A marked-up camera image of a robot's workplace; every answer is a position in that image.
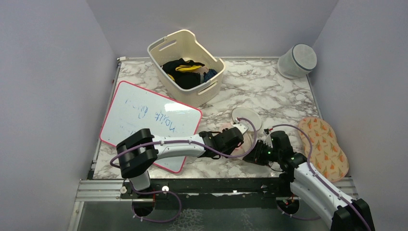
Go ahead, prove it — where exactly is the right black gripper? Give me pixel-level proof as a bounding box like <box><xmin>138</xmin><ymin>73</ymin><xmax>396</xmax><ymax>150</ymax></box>
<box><xmin>243</xmin><ymin>140</ymin><xmax>281</xmax><ymax>166</ymax></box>

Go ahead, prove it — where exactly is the yellow black bra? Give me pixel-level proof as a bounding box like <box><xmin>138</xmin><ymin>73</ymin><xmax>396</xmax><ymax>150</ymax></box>
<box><xmin>162</xmin><ymin>59</ymin><xmax>205</xmax><ymax>83</ymax></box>

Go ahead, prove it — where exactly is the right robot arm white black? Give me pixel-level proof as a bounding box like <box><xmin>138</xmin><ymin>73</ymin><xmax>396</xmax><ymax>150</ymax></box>
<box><xmin>243</xmin><ymin>131</ymin><xmax>375</xmax><ymax>231</ymax></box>

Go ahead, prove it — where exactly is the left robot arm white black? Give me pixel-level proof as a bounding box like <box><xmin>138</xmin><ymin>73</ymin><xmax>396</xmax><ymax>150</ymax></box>
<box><xmin>110</xmin><ymin>124</ymin><xmax>248</xmax><ymax>198</ymax></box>

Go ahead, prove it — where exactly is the pink bra in bag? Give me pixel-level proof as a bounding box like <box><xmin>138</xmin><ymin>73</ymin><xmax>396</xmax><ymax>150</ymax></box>
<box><xmin>231</xmin><ymin>141</ymin><xmax>252</xmax><ymax>156</ymax></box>

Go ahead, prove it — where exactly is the cream plastic laundry basket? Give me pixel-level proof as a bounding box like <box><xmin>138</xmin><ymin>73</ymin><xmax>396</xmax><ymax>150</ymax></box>
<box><xmin>147</xmin><ymin>29</ymin><xmax>226</xmax><ymax>107</ymax></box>

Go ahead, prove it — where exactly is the blue garment in basket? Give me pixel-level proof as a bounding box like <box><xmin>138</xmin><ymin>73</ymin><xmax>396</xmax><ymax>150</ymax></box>
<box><xmin>203</xmin><ymin>69</ymin><xmax>218</xmax><ymax>82</ymax></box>

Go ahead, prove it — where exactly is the carrot pattern round cushion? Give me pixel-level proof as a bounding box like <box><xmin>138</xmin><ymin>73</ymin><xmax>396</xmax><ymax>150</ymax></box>
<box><xmin>298</xmin><ymin>117</ymin><xmax>349</xmax><ymax>182</ymax></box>

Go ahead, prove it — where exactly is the black garment in basket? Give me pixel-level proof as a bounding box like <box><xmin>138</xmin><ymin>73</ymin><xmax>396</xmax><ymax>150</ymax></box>
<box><xmin>167</xmin><ymin>75</ymin><xmax>202</xmax><ymax>90</ymax></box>

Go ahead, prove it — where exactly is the pink garment in basket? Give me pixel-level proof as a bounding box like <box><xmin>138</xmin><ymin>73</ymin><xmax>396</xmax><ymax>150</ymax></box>
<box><xmin>199</xmin><ymin>66</ymin><xmax>209</xmax><ymax>74</ymax></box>

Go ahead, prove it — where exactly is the red framed whiteboard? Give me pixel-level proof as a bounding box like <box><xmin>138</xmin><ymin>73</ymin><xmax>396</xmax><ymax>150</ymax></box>
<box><xmin>100</xmin><ymin>81</ymin><xmax>202</xmax><ymax>173</ymax></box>

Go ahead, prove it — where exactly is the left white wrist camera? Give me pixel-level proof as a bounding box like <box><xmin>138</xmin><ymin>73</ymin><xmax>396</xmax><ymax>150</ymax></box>
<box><xmin>232</xmin><ymin>120</ymin><xmax>249</xmax><ymax>135</ymax></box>

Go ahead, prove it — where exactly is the black mounting rail base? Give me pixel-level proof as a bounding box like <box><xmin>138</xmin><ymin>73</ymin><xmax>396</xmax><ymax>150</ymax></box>
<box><xmin>120</xmin><ymin>178</ymin><xmax>300</xmax><ymax>213</ymax></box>

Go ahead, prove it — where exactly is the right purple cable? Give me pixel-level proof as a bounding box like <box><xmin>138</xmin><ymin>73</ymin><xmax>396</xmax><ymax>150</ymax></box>
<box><xmin>264</xmin><ymin>123</ymin><xmax>372</xmax><ymax>231</ymax></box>

